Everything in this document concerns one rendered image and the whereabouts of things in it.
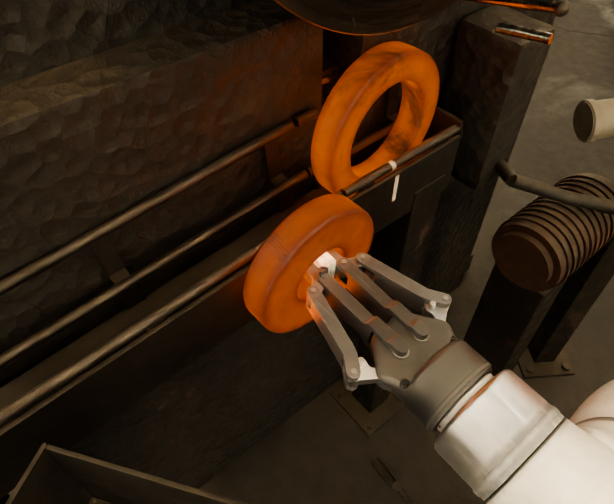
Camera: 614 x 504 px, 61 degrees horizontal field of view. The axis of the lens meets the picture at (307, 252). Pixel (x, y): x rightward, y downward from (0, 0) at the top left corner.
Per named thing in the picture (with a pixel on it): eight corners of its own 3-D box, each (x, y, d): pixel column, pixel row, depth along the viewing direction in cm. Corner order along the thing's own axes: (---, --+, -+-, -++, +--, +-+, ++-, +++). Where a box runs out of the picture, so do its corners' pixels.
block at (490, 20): (422, 161, 86) (453, 13, 68) (454, 142, 89) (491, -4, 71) (475, 195, 80) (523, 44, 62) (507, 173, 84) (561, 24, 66)
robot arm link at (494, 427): (537, 441, 46) (482, 391, 48) (582, 398, 39) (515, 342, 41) (470, 513, 42) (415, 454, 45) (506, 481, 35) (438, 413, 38)
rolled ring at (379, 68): (461, 39, 58) (437, 28, 60) (350, 65, 47) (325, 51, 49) (414, 178, 70) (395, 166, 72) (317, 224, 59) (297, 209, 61)
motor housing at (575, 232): (434, 377, 122) (497, 210, 82) (493, 326, 131) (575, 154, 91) (479, 418, 115) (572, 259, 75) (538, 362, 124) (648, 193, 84)
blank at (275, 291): (222, 267, 45) (246, 291, 44) (348, 161, 50) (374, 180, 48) (259, 335, 59) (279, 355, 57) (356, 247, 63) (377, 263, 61)
